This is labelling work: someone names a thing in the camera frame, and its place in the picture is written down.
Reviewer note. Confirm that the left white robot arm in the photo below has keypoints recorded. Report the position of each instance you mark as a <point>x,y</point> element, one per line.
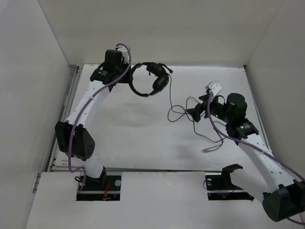
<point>73,135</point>

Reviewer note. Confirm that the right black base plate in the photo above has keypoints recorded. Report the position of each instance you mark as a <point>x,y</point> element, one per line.
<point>218,189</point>

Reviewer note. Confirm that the left aluminium rail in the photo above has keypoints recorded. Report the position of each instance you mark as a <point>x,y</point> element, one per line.
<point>48,160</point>

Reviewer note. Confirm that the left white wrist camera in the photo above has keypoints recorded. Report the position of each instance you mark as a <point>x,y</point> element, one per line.
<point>125,56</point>

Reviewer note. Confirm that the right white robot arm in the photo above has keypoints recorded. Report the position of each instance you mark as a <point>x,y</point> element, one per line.
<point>281,195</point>

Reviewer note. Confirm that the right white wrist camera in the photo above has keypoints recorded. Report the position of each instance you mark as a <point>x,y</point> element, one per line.
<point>213,88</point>

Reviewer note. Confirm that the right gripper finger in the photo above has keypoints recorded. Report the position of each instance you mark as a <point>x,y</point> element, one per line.
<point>205,99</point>
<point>196,112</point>

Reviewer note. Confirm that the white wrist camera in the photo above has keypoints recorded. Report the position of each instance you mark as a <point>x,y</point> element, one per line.
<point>125,56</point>
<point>213,88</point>

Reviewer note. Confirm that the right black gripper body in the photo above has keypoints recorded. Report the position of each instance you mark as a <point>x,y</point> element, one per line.
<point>218,109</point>

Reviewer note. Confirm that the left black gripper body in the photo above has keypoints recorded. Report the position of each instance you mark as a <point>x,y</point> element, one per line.
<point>127,78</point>

